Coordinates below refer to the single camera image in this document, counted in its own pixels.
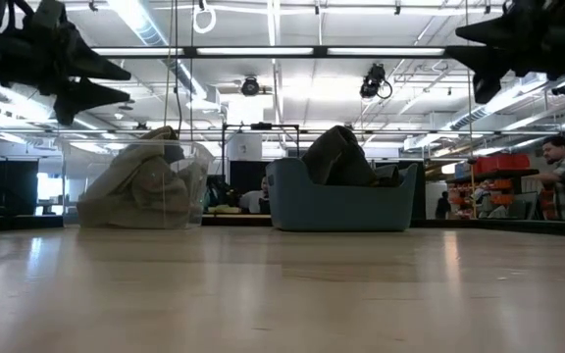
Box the thin black frame bar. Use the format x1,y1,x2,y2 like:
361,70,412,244
0,127,565,137

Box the dark storage shelf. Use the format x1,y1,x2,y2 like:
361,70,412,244
445,168,558,222

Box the dark green hat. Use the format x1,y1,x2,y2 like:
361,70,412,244
373,163,405,189
301,124,379,188

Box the clear plastic bin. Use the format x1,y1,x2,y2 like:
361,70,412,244
61,137,216,230

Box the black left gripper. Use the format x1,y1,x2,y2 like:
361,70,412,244
0,23,132,127

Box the black ceiling camera with cable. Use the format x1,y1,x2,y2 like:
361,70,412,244
359,62,394,101

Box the red storage bins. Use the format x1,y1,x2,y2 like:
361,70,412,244
473,152,532,175

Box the dark hanging cable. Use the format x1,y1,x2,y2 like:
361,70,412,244
173,0,184,136

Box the thick black frame bar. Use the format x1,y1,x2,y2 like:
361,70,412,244
90,45,449,61

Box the white cable loop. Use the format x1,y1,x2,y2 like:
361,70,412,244
192,0,218,35

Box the round black ceiling camera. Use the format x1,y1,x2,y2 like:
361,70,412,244
240,76,263,98

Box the beige cap with brim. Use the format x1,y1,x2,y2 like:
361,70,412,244
77,145,200,230

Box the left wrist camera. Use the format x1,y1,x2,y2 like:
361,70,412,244
21,0,69,33

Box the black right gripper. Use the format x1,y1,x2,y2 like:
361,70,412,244
444,0,565,105

